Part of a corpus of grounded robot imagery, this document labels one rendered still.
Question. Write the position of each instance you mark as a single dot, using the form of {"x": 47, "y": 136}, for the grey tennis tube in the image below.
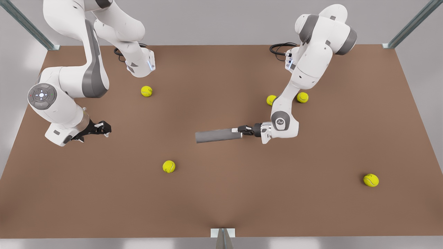
{"x": 216, "y": 136}

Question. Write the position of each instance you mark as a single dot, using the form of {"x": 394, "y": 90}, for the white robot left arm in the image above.
{"x": 313, "y": 55}

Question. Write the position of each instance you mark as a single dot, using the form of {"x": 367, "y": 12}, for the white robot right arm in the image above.
{"x": 69, "y": 79}

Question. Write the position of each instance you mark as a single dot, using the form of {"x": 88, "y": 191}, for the yellow tennis ball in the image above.
{"x": 146, "y": 91}
{"x": 169, "y": 166}
{"x": 371, "y": 180}
{"x": 271, "y": 100}
{"x": 303, "y": 97}

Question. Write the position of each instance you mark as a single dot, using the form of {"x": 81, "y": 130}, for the silver frame post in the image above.
{"x": 223, "y": 238}
{"x": 412, "y": 24}
{"x": 27, "y": 26}

